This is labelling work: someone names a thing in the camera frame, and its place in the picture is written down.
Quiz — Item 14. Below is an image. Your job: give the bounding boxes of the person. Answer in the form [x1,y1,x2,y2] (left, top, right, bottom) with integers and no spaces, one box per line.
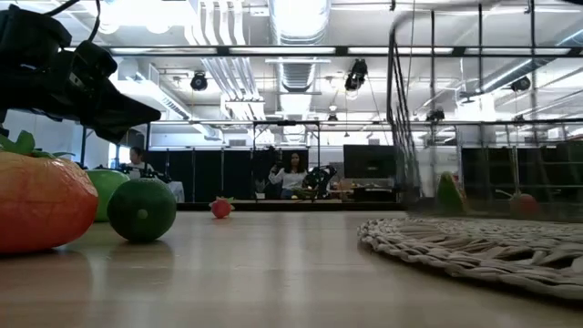
[126,146,156,179]
[268,152,311,200]

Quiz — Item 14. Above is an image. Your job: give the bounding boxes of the white covered table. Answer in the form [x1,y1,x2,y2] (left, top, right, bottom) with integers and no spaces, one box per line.
[157,180,186,204]

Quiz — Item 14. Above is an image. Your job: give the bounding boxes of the black partition panel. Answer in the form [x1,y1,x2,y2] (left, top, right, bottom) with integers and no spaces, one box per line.
[149,149,311,204]
[459,140,583,204]

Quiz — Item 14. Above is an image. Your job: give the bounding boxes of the metal wire basket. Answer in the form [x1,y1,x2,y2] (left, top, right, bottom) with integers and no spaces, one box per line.
[385,0,583,220]

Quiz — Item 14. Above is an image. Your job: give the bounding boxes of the orange toy tomato green calyx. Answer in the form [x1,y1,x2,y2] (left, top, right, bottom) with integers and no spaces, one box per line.
[0,130,99,254]

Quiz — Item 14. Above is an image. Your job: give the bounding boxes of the dark green toy lime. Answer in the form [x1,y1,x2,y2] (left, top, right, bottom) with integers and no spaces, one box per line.
[107,178,178,243]

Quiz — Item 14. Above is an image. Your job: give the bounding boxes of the silver ventilation duct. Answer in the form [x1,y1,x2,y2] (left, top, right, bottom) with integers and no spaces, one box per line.
[268,0,332,92]

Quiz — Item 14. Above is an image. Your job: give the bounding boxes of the black monitor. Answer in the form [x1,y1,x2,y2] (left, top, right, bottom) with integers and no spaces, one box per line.
[343,144,396,179]

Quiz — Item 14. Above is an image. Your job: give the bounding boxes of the green toy apple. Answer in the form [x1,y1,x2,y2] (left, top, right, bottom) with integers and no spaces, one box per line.
[86,169,131,223]

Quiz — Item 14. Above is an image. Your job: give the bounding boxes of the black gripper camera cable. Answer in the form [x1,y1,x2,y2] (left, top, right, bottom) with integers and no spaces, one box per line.
[44,0,102,45]

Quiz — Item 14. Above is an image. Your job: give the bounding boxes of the toy watermelon slice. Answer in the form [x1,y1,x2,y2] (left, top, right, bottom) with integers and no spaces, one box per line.
[436,171,468,215]

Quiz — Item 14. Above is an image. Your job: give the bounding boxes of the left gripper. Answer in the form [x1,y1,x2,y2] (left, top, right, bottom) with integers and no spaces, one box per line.
[0,40,163,145]

